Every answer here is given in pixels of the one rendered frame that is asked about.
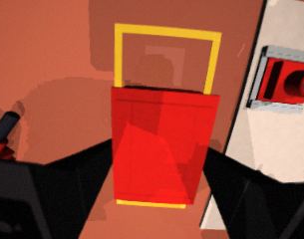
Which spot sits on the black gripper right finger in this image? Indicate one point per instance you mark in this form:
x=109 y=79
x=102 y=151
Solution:
x=252 y=205

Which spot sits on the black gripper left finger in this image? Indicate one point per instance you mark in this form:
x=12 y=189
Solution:
x=61 y=193

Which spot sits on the yellow rectangular outline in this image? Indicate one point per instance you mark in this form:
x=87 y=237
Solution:
x=163 y=31

